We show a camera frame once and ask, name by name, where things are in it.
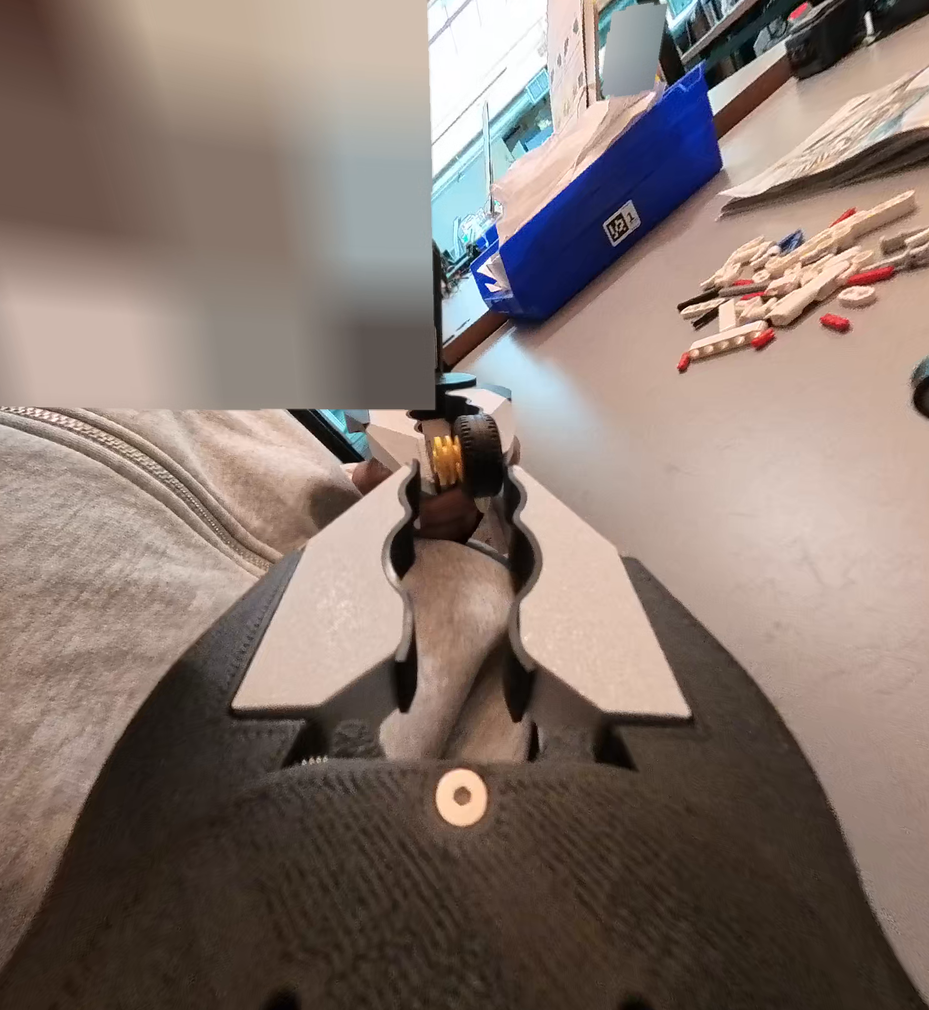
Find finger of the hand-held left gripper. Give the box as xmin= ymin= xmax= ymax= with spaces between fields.
xmin=346 ymin=409 xmax=428 ymax=476
xmin=479 ymin=389 xmax=522 ymax=468

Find black framed marker sign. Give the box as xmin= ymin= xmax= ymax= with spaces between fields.
xmin=287 ymin=409 xmax=371 ymax=467

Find paper blue bin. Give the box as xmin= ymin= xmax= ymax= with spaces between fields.
xmin=471 ymin=63 xmax=724 ymax=323

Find yellow lego wheel hub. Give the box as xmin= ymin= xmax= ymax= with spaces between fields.
xmin=430 ymin=436 xmax=466 ymax=492

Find black battery charger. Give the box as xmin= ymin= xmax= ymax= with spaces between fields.
xmin=784 ymin=0 xmax=868 ymax=80

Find tan framed display screen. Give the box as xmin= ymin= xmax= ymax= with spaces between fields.
xmin=547 ymin=0 xmax=609 ymax=109

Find scattered small lego pieces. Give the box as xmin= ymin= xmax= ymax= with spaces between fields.
xmin=676 ymin=189 xmax=929 ymax=373

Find black lego tyre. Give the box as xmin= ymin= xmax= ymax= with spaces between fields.
xmin=455 ymin=414 xmax=505 ymax=500

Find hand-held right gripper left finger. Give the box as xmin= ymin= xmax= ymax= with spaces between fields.
xmin=230 ymin=461 xmax=423 ymax=715

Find lego instruction booklet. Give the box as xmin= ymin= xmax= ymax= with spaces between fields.
xmin=717 ymin=35 xmax=929 ymax=220

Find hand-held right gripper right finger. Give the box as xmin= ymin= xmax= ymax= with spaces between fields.
xmin=504 ymin=466 xmax=694 ymax=724

